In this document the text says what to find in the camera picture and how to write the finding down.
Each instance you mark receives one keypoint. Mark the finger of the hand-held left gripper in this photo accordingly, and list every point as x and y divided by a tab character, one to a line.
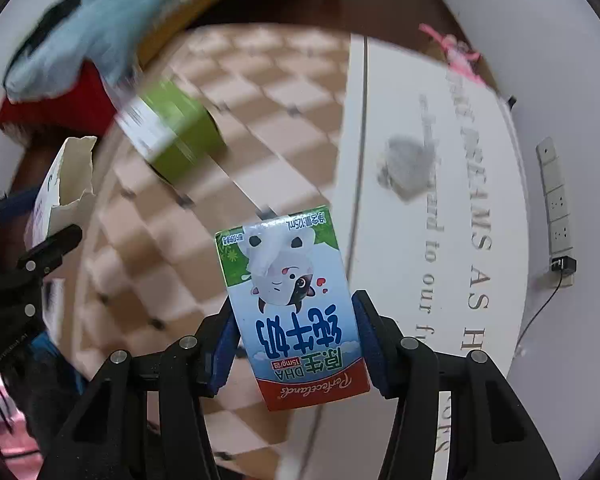
17	205
50	250

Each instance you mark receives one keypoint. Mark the pink cloth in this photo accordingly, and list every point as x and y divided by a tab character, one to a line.
5	410

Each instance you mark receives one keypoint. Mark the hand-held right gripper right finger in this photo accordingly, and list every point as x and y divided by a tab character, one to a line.
370	345

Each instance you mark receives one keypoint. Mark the green and white box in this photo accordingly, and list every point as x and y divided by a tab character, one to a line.
175	125

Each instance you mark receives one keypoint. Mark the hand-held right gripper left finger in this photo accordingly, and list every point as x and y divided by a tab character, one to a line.
222	355

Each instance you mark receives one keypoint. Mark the crumpled clear plastic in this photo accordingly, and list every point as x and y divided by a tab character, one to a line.
407	165

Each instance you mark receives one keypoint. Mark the black clothing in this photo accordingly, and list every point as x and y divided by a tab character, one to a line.
45	25

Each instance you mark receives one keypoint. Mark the red bed sheet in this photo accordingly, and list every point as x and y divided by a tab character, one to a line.
60	110

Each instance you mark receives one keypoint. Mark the black charger plug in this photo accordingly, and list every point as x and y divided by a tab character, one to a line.
564	264

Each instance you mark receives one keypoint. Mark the grey wall power strip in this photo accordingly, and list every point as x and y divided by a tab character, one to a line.
555	195

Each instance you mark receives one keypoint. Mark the blue cartoon milk carton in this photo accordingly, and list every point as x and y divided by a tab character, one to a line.
295	310

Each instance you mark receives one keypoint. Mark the blue cloth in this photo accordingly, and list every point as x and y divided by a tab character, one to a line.
55	365

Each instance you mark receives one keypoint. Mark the light blue duvet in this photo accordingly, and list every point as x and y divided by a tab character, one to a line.
105	25

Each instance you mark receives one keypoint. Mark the pink and white box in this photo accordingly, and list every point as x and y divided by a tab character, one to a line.
62	195

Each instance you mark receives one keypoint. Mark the checked printed tablecloth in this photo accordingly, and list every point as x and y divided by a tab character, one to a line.
280	110

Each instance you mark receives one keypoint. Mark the pink plush toy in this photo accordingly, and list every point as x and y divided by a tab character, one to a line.
455	52

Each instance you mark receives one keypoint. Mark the wooden bed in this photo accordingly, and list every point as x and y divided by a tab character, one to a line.
205	5

